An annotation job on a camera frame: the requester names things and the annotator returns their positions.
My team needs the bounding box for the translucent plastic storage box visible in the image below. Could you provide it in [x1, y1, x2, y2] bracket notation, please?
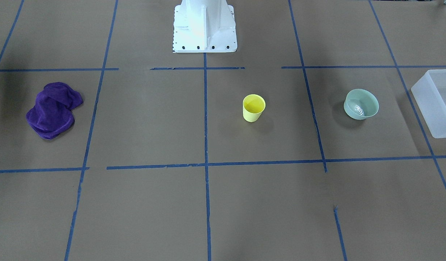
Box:
[411, 69, 446, 138]

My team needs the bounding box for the light green bowl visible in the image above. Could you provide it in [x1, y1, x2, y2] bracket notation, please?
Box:
[343, 89, 380, 120]

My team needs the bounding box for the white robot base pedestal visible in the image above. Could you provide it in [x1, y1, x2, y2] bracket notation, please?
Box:
[172, 0, 238, 53]

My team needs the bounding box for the purple cloth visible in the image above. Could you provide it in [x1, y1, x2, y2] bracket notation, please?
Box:
[26, 82, 83, 140]

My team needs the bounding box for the yellow plastic cup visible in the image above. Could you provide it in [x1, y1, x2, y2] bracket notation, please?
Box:
[243, 94, 266, 123]

